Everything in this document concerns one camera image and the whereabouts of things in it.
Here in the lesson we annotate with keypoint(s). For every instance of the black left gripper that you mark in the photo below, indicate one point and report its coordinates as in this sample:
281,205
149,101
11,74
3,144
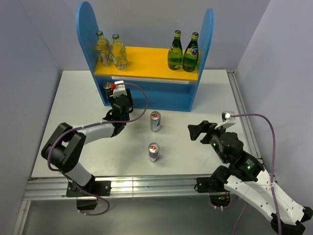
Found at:
128,95

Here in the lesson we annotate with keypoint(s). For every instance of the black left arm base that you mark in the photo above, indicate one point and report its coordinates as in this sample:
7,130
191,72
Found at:
89,196

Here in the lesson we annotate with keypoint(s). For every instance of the black can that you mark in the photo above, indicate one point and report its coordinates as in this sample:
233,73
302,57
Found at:
108,88

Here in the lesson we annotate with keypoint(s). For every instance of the aluminium rail frame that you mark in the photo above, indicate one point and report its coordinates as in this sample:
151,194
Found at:
77,101

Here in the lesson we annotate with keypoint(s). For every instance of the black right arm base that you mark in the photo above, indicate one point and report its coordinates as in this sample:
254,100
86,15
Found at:
218,196

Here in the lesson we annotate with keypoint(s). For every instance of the blue and yellow shelf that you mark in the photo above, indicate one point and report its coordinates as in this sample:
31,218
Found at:
167,89

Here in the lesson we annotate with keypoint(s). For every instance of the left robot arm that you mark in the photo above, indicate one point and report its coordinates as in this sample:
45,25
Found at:
65,155

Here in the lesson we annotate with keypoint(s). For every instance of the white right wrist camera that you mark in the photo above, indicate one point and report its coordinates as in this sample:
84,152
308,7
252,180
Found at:
227,120

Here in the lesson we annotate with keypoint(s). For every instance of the red bull can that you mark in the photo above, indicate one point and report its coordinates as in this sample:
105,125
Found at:
153,151
155,118

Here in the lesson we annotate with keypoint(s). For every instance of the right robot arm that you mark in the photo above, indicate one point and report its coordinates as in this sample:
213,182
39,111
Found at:
243,175

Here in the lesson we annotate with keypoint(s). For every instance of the green Perrier bottle left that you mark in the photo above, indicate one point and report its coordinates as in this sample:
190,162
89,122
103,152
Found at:
175,53

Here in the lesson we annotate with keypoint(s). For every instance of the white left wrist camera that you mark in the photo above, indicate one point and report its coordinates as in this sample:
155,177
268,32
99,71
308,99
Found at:
118,89

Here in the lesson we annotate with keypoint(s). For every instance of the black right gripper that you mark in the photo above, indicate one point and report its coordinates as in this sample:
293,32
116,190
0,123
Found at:
203,127

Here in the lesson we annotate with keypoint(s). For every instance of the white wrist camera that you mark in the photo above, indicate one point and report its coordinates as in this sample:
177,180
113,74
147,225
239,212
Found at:
118,89
227,120

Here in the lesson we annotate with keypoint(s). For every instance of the green Perrier bottle right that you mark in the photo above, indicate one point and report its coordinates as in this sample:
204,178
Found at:
191,54

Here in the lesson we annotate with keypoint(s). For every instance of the green perrier bottle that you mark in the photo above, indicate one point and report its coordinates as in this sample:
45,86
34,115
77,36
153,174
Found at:
175,53
191,54

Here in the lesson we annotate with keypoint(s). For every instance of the clear glass bottle green cap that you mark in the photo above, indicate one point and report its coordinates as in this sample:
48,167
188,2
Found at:
119,54

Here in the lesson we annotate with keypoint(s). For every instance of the Red Bull can front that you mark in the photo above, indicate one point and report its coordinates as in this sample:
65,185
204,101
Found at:
153,151

